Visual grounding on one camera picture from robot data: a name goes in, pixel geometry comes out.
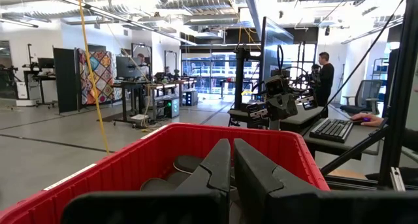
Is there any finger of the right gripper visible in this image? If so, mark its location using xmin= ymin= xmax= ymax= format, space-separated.
xmin=267 ymin=93 xmax=283 ymax=121
xmin=282 ymin=93 xmax=298 ymax=120

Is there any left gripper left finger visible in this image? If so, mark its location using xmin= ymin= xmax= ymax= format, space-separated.
xmin=176 ymin=138 xmax=232 ymax=224

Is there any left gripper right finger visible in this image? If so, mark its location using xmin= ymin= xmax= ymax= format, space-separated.
xmin=234 ymin=138 xmax=323 ymax=224

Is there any black flip-flop sandal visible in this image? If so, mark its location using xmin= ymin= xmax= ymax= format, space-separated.
xmin=172 ymin=154 xmax=206 ymax=174

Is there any black rubber slide sandal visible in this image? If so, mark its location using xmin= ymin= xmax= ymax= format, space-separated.
xmin=140 ymin=177 xmax=185 ymax=192
xmin=165 ymin=170 xmax=197 ymax=185

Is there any red plastic ribbed bin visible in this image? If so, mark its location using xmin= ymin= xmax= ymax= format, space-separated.
xmin=0 ymin=122 xmax=330 ymax=224

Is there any grey desk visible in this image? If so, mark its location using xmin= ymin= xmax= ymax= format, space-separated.
xmin=227 ymin=104 xmax=325 ymax=133
xmin=302 ymin=118 xmax=391 ymax=161

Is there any black monitor stand pole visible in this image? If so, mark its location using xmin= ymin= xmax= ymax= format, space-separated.
xmin=233 ymin=42 xmax=262 ymax=111

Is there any person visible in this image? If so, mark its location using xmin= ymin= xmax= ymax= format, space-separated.
xmin=136 ymin=53 xmax=150 ymax=75
xmin=313 ymin=52 xmax=336 ymax=108

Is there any black computer keyboard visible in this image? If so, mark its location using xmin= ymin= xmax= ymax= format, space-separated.
xmin=308 ymin=118 xmax=355 ymax=144

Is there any large black monitor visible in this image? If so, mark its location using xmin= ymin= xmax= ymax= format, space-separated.
xmin=260 ymin=16 xmax=295 ymax=88

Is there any dark computer tower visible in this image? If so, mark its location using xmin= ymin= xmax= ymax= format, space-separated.
xmin=184 ymin=89 xmax=199 ymax=106

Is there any computer tower with lights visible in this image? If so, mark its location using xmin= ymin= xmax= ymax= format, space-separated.
xmin=162 ymin=96 xmax=180 ymax=119

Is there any black diagonal bar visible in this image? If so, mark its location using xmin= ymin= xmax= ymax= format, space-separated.
xmin=321 ymin=124 xmax=390 ymax=176

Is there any grey mesh office chair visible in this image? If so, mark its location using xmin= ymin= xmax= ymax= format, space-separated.
xmin=339 ymin=79 xmax=383 ymax=116

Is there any person's hand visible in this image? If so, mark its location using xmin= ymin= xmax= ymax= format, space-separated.
xmin=351 ymin=112 xmax=385 ymax=127

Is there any black standing desk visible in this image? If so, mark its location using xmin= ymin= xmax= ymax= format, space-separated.
xmin=110 ymin=78 xmax=197 ymax=123

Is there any small black monitor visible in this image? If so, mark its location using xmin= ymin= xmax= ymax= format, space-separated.
xmin=116 ymin=56 xmax=144 ymax=80

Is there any colourful patchwork quilt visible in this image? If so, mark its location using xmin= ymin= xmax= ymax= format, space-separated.
xmin=78 ymin=50 xmax=116 ymax=106

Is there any black partition panel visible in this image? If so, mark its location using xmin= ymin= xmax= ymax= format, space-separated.
xmin=53 ymin=46 xmax=81 ymax=114

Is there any white cabinet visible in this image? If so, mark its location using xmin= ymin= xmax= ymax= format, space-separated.
xmin=15 ymin=81 xmax=40 ymax=107

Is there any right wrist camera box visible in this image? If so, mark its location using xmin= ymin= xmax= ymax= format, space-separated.
xmin=266 ymin=75 xmax=288 ymax=96

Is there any yellow cable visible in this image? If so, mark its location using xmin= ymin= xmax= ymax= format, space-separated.
xmin=76 ymin=0 xmax=110 ymax=155

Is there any silver frame bracket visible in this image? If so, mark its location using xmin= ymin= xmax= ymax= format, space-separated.
xmin=390 ymin=167 xmax=406 ymax=192

